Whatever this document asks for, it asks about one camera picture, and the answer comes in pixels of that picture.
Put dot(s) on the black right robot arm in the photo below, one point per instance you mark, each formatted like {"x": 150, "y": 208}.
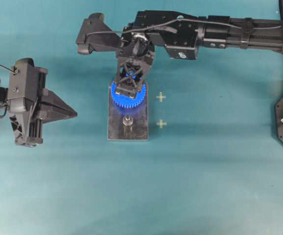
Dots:
{"x": 182, "y": 35}

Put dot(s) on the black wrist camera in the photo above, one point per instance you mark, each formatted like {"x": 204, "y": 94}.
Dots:
{"x": 22, "y": 90}
{"x": 95, "y": 35}

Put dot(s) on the large blue plastic gear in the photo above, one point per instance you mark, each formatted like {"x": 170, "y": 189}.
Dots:
{"x": 125, "y": 101}

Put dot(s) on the lower steel shaft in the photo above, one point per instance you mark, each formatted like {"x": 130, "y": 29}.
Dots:
{"x": 127, "y": 121}

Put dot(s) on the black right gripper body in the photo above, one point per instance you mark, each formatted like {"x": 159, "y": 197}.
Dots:
{"x": 135, "y": 48}

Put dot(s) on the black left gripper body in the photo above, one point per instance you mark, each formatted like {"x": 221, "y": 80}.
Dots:
{"x": 26, "y": 126}

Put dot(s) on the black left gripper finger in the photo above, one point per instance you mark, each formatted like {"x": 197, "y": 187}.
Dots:
{"x": 55, "y": 112}
{"x": 50, "y": 98}

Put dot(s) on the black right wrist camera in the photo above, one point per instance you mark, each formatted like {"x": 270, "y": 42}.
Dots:
{"x": 95, "y": 35}

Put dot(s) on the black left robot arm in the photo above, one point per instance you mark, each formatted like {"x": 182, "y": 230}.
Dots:
{"x": 29, "y": 105}

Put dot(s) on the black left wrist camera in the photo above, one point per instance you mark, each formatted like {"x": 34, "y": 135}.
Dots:
{"x": 22, "y": 90}

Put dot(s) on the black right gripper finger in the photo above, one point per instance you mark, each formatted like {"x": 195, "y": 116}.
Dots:
{"x": 124, "y": 83}
{"x": 137, "y": 71}

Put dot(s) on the grey metal base plate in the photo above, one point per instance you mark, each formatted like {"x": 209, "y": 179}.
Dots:
{"x": 117, "y": 131}

